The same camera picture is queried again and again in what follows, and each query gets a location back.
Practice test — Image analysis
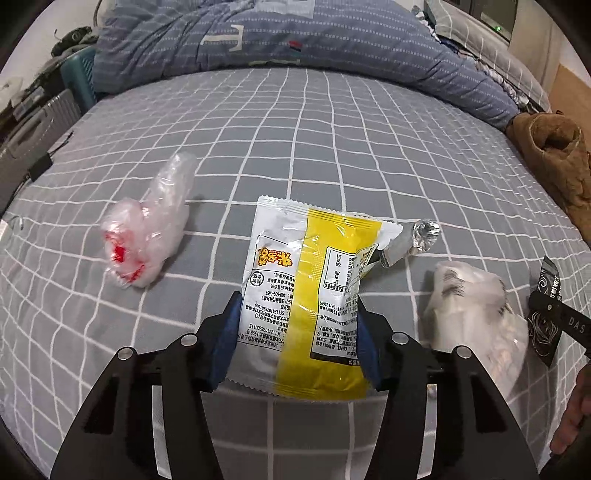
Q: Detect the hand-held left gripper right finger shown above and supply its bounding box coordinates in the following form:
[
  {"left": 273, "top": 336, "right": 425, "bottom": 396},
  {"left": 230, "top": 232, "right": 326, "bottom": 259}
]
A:
[{"left": 356, "top": 295, "right": 541, "bottom": 480}]

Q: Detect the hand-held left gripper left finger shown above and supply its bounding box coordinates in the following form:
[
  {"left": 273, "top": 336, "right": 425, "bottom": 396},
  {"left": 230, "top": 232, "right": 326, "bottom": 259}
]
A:
[{"left": 50, "top": 292, "right": 243, "bottom": 480}]

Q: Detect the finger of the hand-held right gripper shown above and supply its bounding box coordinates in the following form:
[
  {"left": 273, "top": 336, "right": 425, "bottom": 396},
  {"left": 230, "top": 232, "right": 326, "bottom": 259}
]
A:
[{"left": 529, "top": 293, "right": 565, "bottom": 325}]

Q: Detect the yellow white snack packet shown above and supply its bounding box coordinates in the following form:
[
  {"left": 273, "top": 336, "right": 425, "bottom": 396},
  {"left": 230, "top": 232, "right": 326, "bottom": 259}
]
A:
[{"left": 226, "top": 195, "right": 402, "bottom": 400}]

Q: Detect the person's right hand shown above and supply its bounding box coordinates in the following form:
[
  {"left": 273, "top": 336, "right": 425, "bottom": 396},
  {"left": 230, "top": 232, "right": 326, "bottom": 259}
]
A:
[{"left": 549, "top": 369, "right": 591, "bottom": 457}]

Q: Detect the white plastic bag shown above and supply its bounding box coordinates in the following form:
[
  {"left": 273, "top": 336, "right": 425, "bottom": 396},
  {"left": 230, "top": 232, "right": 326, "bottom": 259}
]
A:
[{"left": 422, "top": 261, "right": 529, "bottom": 398}]

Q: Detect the silver foil wrapper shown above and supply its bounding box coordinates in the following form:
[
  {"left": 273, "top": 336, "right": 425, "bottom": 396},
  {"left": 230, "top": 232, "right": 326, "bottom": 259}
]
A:
[{"left": 379, "top": 219, "right": 441, "bottom": 268}]

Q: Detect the clear plastic bag red print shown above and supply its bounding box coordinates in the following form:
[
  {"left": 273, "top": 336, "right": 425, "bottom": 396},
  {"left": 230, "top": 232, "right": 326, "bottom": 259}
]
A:
[{"left": 102, "top": 152, "right": 197, "bottom": 289}]

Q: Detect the brown fleece garment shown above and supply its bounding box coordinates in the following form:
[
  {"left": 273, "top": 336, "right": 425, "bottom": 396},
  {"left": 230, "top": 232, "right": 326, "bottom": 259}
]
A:
[{"left": 505, "top": 111, "right": 591, "bottom": 245}]

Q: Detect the wooden headboard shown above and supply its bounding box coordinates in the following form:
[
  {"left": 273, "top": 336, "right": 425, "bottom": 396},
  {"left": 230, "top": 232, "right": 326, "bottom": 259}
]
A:
[{"left": 549, "top": 62, "right": 591, "bottom": 134}]

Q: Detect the grey checked pillow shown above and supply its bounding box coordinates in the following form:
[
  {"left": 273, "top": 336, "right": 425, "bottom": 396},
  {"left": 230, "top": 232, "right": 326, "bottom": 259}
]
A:
[{"left": 422, "top": 0, "right": 550, "bottom": 112}]

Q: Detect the grey suitcase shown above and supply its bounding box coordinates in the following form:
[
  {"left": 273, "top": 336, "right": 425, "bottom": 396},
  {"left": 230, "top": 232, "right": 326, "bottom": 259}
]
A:
[{"left": 0, "top": 88, "right": 81, "bottom": 213}]

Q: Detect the dark framed window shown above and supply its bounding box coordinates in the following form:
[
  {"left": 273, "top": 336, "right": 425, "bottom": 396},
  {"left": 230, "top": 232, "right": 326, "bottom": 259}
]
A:
[{"left": 480, "top": 0, "right": 518, "bottom": 38}]

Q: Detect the teal plastic crate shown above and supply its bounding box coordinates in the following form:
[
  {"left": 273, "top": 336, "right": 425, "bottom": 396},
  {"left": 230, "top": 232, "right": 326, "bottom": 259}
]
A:
[{"left": 60, "top": 46, "right": 98, "bottom": 109}]

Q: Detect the blue striped duvet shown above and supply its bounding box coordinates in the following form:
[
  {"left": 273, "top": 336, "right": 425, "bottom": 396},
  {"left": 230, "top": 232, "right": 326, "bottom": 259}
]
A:
[{"left": 92, "top": 0, "right": 520, "bottom": 125}]

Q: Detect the white rounded appliance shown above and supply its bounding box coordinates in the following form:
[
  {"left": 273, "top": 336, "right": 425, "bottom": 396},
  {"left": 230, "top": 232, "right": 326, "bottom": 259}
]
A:
[{"left": 0, "top": 76, "right": 24, "bottom": 107}]

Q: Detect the black clutter pile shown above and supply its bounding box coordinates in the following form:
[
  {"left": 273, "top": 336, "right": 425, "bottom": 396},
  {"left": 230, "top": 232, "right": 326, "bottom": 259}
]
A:
[{"left": 51, "top": 28, "right": 93, "bottom": 54}]

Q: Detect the white charger with cable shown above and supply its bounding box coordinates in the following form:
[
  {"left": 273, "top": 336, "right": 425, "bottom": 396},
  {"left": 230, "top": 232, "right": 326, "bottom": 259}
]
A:
[{"left": 0, "top": 217, "right": 24, "bottom": 241}]

